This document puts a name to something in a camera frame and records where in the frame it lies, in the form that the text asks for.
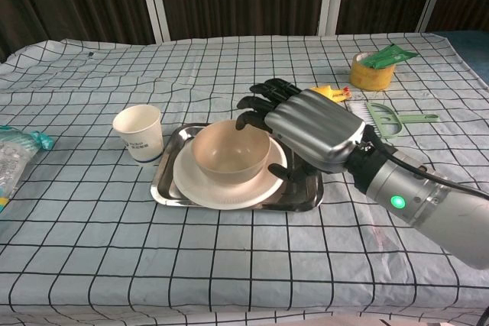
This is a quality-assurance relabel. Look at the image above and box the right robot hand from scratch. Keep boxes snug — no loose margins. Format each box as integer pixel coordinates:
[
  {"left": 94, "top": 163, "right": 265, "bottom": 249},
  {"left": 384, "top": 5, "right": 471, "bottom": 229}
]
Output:
[{"left": 235, "top": 77, "right": 367, "bottom": 186}]

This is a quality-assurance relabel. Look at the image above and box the beige bowl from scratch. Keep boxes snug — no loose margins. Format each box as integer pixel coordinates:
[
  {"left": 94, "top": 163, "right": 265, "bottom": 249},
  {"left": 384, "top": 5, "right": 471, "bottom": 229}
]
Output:
[{"left": 190, "top": 119, "right": 273, "bottom": 186}]

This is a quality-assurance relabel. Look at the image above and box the white paper plate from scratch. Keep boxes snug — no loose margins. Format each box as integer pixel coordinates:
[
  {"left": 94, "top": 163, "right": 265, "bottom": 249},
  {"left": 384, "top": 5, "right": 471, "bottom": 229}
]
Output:
[{"left": 173, "top": 138, "right": 288, "bottom": 211}]

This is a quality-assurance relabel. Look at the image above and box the white paper cup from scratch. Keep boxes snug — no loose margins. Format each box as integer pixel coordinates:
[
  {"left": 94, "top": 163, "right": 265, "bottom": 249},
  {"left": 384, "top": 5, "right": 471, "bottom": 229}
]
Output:
[{"left": 112, "top": 104, "right": 165, "bottom": 166}]

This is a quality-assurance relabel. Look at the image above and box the metal tray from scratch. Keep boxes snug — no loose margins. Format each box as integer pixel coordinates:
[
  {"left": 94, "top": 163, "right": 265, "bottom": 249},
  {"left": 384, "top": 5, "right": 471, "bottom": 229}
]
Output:
[{"left": 151, "top": 123, "right": 325, "bottom": 212}]

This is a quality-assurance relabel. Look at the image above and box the yellow rubber chicken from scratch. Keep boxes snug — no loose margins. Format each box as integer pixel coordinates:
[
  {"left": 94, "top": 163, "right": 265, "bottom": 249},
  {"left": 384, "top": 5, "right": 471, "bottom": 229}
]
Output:
[{"left": 309, "top": 85, "right": 352, "bottom": 104}]

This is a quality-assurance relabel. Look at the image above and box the yellow tape roll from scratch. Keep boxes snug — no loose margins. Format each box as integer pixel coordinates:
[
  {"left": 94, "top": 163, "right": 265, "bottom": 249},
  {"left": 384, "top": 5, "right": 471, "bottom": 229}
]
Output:
[{"left": 349, "top": 52, "right": 397, "bottom": 92}]

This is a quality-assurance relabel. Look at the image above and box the green hand brush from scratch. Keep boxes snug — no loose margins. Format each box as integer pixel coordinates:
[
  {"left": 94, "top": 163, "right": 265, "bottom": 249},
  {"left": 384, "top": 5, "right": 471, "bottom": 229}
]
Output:
[{"left": 345, "top": 99, "right": 441, "bottom": 140}]

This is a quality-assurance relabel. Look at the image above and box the green packet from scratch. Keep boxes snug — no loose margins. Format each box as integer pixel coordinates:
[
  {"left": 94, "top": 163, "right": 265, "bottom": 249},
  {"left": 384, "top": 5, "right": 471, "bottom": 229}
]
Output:
[{"left": 362, "top": 44, "right": 419, "bottom": 69}]

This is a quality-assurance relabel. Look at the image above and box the blue felt table cover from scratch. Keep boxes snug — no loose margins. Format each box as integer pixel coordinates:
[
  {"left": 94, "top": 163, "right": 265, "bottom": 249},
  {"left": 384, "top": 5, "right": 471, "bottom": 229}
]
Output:
[{"left": 431, "top": 30, "right": 489, "bottom": 86}]

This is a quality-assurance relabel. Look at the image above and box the blue checkered tablecloth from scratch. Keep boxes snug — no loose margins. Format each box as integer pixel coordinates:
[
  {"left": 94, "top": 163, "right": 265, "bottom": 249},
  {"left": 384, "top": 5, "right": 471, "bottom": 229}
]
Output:
[{"left": 0, "top": 34, "right": 489, "bottom": 326}]

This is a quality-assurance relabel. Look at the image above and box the teal snack bag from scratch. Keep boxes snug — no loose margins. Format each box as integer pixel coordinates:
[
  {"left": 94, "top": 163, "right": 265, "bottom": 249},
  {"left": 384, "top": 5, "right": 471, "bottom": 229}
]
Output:
[{"left": 0, "top": 125, "right": 54, "bottom": 220}]

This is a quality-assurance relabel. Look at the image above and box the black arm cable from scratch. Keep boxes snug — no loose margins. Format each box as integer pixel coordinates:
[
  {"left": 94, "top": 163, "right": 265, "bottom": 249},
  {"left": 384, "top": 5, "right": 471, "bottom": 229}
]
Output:
[{"left": 362, "top": 134, "right": 489, "bottom": 201}]

